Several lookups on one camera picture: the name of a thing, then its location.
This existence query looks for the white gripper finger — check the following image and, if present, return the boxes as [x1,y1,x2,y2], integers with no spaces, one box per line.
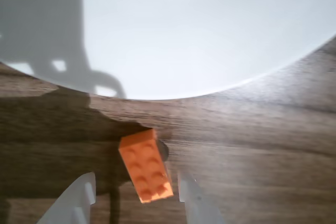
[177,172,226,224]
[36,172,97,224]

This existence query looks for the orange lego brick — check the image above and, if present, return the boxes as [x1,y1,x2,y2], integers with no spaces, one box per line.
[118,127,174,204]

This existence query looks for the white round plate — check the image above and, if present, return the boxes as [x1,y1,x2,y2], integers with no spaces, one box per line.
[0,0,336,101]

